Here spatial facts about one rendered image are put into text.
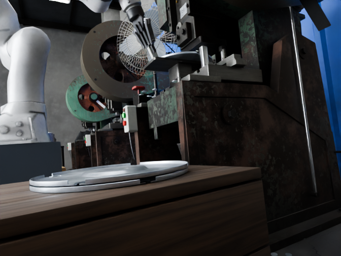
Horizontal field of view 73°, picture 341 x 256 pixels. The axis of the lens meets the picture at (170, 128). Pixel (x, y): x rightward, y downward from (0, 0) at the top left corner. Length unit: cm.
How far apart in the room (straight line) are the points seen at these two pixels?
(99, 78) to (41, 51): 153
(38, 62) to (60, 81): 694
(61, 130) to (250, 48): 679
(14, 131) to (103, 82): 160
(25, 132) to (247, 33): 104
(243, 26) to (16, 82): 101
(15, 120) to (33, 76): 16
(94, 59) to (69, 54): 573
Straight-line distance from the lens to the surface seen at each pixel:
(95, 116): 408
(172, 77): 111
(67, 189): 36
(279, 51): 122
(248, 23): 128
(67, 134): 756
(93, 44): 251
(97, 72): 241
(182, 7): 131
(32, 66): 92
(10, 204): 34
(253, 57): 121
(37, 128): 89
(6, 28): 102
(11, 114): 90
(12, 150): 85
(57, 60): 806
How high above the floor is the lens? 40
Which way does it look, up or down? 4 degrees up
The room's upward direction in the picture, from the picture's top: 5 degrees counter-clockwise
